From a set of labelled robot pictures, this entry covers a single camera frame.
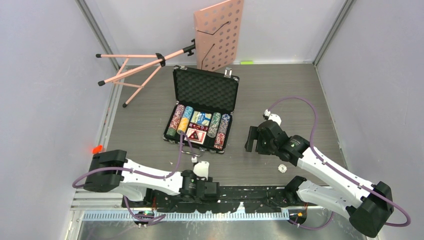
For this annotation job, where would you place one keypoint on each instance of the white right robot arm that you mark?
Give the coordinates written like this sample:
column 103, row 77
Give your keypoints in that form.
column 350, row 196

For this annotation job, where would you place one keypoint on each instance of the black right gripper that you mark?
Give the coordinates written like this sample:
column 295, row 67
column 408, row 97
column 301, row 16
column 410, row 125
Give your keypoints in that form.
column 254, row 134

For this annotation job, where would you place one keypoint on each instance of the pink music stand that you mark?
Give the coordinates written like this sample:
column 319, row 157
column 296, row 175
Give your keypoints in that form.
column 215, row 44

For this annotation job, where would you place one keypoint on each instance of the blue red chip stack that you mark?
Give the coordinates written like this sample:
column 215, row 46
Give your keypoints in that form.
column 221, row 132

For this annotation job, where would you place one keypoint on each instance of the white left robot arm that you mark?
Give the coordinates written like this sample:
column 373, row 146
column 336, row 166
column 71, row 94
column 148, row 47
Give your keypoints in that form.
column 112, row 171

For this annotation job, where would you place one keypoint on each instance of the green tape piece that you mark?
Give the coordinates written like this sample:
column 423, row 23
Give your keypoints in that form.
column 247, row 63

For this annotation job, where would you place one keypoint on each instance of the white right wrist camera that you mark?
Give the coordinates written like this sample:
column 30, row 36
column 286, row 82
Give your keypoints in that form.
column 267, row 115

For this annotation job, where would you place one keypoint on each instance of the green white chip stack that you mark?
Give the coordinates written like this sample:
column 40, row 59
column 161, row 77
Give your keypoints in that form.
column 214, row 125

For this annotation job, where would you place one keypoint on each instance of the blue yellow chip stack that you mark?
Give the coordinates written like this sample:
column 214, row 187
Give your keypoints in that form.
column 185, row 120

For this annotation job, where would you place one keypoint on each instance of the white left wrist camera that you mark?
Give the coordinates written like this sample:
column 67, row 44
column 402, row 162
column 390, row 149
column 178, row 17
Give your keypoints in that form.
column 200, row 168

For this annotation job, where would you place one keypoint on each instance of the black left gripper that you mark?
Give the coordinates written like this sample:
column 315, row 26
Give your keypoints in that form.
column 201, row 199

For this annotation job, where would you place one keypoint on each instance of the orange clip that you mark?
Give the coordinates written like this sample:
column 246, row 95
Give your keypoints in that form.
column 97, row 149

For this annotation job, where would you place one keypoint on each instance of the red playing card deck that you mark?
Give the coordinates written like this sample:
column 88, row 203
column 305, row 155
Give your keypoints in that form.
column 196, row 136

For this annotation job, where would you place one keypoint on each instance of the blue playing card deck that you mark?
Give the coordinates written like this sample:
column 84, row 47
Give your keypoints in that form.
column 201, row 118

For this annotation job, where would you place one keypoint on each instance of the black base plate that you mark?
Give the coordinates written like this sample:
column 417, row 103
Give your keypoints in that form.
column 254, row 199

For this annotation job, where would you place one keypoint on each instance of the white poker chip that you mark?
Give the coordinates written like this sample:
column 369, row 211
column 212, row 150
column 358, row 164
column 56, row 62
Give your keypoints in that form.
column 282, row 168

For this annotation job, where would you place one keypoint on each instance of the red white chip stack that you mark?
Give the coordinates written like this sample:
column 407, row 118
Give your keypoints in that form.
column 177, row 115

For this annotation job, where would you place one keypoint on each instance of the green poker chip stack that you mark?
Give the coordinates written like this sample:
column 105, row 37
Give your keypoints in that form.
column 170, row 133

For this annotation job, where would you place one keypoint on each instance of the clear all-in triangle button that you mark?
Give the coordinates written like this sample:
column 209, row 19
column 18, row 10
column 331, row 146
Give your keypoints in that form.
column 195, row 136

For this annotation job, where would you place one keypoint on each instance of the black poker set case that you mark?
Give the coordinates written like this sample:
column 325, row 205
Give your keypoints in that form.
column 208, row 92

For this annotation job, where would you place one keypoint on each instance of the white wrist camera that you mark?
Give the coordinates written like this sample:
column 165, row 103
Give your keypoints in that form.
column 200, row 168
column 267, row 115

